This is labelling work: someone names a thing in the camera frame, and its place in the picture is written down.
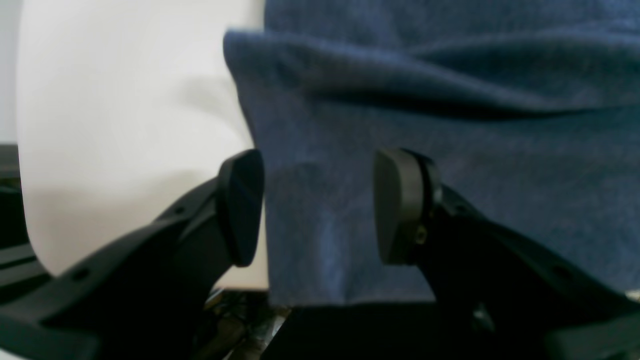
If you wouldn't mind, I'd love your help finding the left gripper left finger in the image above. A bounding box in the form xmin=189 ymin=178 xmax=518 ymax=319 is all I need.
xmin=1 ymin=149 xmax=265 ymax=360

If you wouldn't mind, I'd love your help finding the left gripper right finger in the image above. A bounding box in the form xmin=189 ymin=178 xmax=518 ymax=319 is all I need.
xmin=374 ymin=148 xmax=640 ymax=360

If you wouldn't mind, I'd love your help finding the dark blue T-shirt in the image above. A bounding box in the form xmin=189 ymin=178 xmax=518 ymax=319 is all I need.
xmin=223 ymin=0 xmax=640 ymax=306

